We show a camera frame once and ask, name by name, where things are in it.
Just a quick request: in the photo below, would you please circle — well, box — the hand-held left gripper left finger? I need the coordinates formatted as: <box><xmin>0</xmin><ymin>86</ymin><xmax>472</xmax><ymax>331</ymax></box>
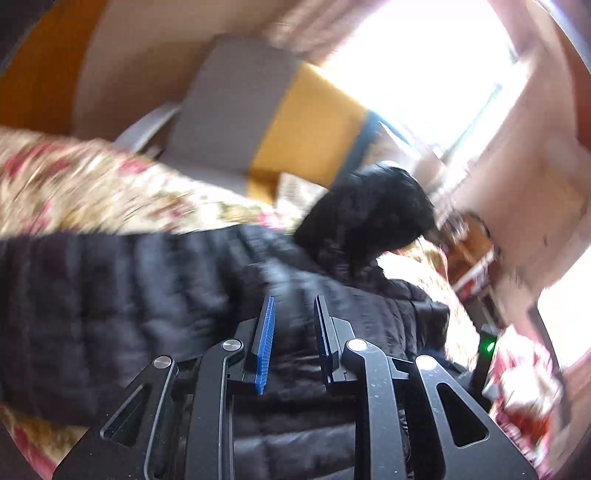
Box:
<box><xmin>52</xmin><ymin>295</ymin><xmax>278</xmax><ymax>480</ymax></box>

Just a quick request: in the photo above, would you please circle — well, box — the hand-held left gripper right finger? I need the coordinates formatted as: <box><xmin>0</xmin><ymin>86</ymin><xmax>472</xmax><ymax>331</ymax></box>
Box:
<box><xmin>314</xmin><ymin>295</ymin><xmax>537</xmax><ymax>480</ymax></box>

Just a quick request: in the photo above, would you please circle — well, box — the black puffer jacket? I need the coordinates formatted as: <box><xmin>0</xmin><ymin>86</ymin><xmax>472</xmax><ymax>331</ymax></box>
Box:
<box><xmin>0</xmin><ymin>161</ymin><xmax>465</xmax><ymax>480</ymax></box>

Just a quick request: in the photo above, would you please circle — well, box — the red patterned cloth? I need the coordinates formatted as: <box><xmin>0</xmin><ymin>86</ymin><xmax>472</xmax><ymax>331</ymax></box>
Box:
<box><xmin>487</xmin><ymin>325</ymin><xmax>571</xmax><ymax>478</ymax></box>

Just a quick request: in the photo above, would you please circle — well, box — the brown wooden cabinet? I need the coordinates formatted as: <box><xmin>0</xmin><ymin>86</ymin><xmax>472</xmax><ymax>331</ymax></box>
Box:
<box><xmin>443</xmin><ymin>215</ymin><xmax>502</xmax><ymax>287</ymax></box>

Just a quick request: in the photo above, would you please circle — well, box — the grey and yellow headboard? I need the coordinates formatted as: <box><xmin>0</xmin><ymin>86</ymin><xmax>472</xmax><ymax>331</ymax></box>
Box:
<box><xmin>159</xmin><ymin>34</ymin><xmax>370</xmax><ymax>204</ymax></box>

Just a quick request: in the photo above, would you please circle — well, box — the floral blanket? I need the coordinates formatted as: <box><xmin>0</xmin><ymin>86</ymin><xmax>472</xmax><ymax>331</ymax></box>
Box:
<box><xmin>0</xmin><ymin>127</ymin><xmax>483</xmax><ymax>480</ymax></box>

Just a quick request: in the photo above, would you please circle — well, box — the bright window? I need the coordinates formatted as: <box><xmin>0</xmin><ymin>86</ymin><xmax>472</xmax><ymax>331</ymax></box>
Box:
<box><xmin>323</xmin><ymin>0</ymin><xmax>525</xmax><ymax>155</ymax></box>

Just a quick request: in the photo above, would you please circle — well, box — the beige curtain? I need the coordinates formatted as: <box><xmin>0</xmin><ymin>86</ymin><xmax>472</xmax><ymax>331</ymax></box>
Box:
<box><xmin>263</xmin><ymin>0</ymin><xmax>402</xmax><ymax>63</ymax></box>

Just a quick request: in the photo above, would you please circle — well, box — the orange wooden wardrobe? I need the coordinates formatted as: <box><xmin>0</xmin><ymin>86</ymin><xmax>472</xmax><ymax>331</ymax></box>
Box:
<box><xmin>0</xmin><ymin>0</ymin><xmax>109</xmax><ymax>138</ymax></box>

